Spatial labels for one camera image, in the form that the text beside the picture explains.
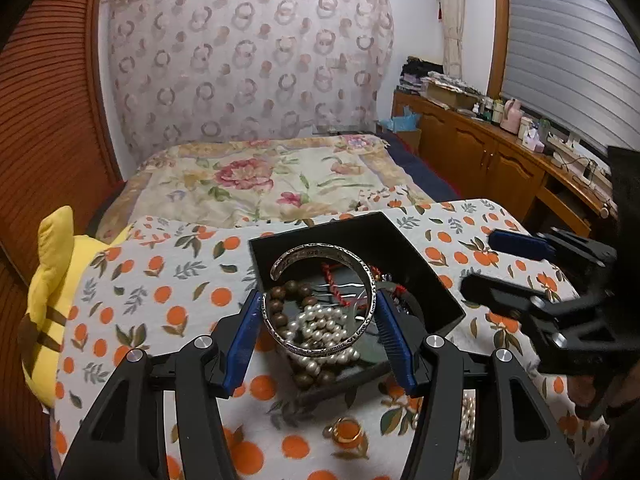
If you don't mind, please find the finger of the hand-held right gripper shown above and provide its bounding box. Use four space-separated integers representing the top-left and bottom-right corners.
487 228 617 273
460 274 576 328

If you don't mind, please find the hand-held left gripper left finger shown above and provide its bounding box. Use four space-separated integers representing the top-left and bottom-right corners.
57 290 264 480

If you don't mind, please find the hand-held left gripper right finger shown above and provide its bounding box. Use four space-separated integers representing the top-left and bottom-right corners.
372 290 584 480

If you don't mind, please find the brown wooden bead bracelet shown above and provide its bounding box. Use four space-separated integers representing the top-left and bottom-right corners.
267 280 362 392

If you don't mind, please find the black jewelry box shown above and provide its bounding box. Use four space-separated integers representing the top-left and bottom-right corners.
248 211 467 409

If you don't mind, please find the white pearl bracelet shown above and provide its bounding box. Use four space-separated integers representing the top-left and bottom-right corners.
285 302 362 377

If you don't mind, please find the red string bracelet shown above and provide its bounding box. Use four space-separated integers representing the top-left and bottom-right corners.
320 259 407 312

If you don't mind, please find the engraved silver bangle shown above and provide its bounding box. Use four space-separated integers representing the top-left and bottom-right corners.
261 242 382 359

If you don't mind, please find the person's right hand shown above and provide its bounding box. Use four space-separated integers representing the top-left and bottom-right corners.
566 366 640 423

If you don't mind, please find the orange fruit print cloth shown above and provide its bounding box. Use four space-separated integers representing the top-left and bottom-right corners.
50 199 612 480

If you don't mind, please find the small pearl strand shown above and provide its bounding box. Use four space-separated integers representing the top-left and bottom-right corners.
460 392 477 442

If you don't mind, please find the wooden sideboard cabinet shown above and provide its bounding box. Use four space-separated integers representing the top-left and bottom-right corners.
392 87 621 242

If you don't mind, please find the pink kettle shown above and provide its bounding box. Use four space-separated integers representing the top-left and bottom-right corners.
501 99 524 131

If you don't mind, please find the floral bed blanket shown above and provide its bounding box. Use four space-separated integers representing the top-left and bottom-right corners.
95 132 437 242

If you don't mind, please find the cardboard box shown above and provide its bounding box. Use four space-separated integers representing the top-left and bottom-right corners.
422 80 476 109

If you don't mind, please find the blue plastic bag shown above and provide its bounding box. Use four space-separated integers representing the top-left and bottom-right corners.
377 107 424 134

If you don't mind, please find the yellow plush toy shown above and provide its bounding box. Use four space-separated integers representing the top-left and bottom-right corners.
17 206 125 409

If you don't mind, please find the stack of folded clothes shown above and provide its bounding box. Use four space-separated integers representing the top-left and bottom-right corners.
400 57 444 94

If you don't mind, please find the grey window blind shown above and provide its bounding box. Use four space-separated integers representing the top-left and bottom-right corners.
500 0 640 157

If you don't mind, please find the beige window curtain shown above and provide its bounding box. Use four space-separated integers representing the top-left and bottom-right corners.
434 0 469 79

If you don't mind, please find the circle pattern sheer curtain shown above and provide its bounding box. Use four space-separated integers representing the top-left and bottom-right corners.
100 0 397 172

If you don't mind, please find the brown louvered wardrobe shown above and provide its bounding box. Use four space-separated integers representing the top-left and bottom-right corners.
0 0 124 480

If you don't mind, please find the gold ring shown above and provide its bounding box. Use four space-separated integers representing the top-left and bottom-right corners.
324 416 362 449

